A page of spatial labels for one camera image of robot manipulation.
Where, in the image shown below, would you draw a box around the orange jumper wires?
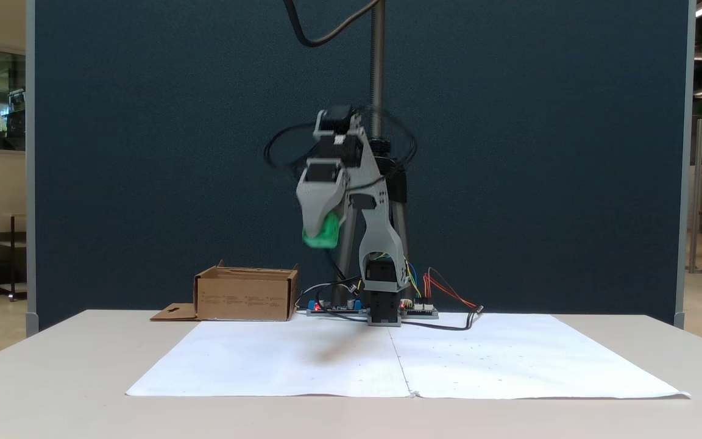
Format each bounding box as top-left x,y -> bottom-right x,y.
422,267 -> 480,310

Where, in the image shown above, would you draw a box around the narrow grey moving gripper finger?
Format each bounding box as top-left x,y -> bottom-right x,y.
338,182 -> 356,226

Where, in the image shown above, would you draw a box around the brown cardboard box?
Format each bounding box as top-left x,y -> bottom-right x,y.
150,260 -> 300,323

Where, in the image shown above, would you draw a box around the black gripper wire loop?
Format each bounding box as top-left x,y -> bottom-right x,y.
364,108 -> 418,169

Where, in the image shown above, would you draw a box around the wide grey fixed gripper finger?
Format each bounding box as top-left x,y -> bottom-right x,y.
297,194 -> 344,237

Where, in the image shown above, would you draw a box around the black camera stand with pole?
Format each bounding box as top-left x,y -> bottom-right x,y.
333,0 -> 411,294

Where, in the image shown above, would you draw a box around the black hanging camera cable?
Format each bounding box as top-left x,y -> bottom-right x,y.
283,0 -> 383,49

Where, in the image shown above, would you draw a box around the dark blue partition panel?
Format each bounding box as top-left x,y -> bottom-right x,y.
26,0 -> 695,337

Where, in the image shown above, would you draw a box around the framed wall window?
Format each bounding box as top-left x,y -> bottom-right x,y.
0,41 -> 27,159

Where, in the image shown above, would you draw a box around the circuit board with red LED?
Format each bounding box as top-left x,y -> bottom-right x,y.
401,299 -> 439,319

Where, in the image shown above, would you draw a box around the yellow jumper wire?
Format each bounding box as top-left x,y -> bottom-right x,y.
405,262 -> 423,299

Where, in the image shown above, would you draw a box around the long black power cable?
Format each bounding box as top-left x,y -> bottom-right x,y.
400,304 -> 485,332

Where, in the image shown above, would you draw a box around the black shoulder wire bundle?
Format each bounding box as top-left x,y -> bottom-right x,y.
324,244 -> 367,307

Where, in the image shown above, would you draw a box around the green dice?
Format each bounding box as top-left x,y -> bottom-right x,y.
302,212 -> 341,250

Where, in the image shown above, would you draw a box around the black forearm wire bundle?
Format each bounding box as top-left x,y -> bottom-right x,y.
263,123 -> 327,172

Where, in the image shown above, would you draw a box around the black shelf cart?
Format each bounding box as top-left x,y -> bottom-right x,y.
0,213 -> 28,302

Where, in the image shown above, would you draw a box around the blue circuit board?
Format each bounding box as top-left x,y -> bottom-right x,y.
307,298 -> 364,316

